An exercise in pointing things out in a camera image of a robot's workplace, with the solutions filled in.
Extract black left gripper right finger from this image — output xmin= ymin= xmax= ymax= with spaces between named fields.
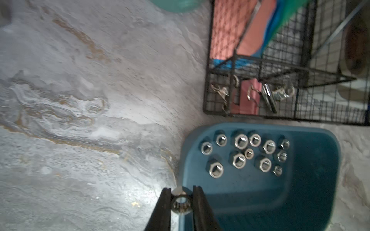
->
xmin=192 ymin=186 xmax=222 ymax=231

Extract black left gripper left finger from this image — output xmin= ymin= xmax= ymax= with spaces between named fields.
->
xmin=145 ymin=188 xmax=172 ymax=231

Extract large steel hex nut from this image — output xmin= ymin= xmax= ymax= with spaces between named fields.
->
xmin=206 ymin=159 xmax=224 ymax=179

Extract small steel hex nut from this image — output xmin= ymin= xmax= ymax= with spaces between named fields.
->
xmin=214 ymin=134 xmax=228 ymax=147

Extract teal plastic storage box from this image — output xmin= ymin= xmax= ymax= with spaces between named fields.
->
xmin=179 ymin=123 xmax=341 ymax=231

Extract pink binder clip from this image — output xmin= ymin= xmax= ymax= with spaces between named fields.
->
xmin=230 ymin=78 xmax=262 ymax=115

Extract colourful paper folders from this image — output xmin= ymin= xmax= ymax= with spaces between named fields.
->
xmin=210 ymin=0 xmax=309 ymax=69

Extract green round clock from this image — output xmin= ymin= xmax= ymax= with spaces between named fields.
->
xmin=150 ymin=0 xmax=204 ymax=13

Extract black wire desk organizer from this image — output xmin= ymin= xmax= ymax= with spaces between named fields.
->
xmin=203 ymin=1 xmax=370 ymax=126

